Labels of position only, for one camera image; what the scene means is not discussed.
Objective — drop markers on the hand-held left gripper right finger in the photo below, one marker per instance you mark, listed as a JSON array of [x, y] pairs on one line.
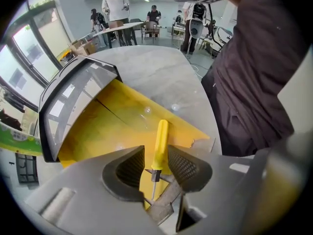
[[215, 180]]

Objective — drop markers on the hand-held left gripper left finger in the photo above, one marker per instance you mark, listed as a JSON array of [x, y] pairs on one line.
[[93, 195]]

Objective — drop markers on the yellow screwdriver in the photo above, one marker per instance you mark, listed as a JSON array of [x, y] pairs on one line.
[[160, 146]]

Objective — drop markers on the small open cardboard box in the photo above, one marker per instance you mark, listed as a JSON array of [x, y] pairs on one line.
[[117, 24]]

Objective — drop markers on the large cardboard box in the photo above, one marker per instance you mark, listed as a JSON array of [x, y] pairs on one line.
[[84, 47]]

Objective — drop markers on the wooden chair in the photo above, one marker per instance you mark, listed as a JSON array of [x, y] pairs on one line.
[[150, 30]]

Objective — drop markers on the white side table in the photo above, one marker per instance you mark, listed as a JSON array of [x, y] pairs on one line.
[[119, 29]]

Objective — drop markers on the person's torso in black clothing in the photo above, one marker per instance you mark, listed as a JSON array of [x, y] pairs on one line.
[[256, 82]]

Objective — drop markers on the black and yellow case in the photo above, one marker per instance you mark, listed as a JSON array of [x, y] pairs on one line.
[[66, 55]]

